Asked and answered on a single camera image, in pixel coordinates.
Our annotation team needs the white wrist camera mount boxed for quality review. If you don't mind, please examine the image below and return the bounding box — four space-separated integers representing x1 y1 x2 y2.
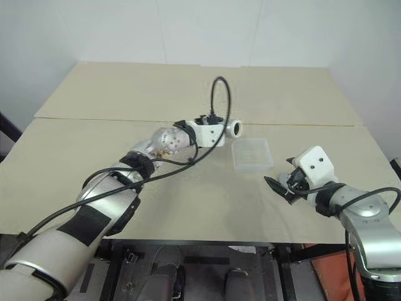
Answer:
191 119 227 148
295 145 338 201

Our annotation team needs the beige table cover sheet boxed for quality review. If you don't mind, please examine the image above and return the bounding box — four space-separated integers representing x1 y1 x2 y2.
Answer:
33 61 365 128
0 117 401 245

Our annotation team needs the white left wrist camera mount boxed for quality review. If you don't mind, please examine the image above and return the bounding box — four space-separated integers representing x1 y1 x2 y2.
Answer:
191 119 227 148

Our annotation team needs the clear plastic container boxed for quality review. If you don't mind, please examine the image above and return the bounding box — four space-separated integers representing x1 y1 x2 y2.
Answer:
231 137 274 173

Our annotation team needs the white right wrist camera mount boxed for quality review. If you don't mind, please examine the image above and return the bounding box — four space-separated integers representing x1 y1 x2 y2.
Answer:
295 145 338 201

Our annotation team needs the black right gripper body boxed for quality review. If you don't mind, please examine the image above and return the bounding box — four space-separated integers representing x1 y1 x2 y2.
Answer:
285 168 311 197

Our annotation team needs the dark rounded shape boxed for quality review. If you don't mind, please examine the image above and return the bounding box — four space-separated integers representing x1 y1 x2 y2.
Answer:
142 263 186 301
224 268 253 301

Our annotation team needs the orange red sheet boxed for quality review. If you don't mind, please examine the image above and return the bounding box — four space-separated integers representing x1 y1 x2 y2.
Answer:
310 246 366 301

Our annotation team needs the dark object beside table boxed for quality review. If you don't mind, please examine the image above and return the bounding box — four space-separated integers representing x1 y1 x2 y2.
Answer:
0 109 23 164
389 157 401 180

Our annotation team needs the black table frame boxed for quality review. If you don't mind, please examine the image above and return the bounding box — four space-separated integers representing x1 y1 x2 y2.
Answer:
80 240 314 301

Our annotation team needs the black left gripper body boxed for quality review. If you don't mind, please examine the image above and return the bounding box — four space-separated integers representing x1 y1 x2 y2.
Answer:
194 114 226 126

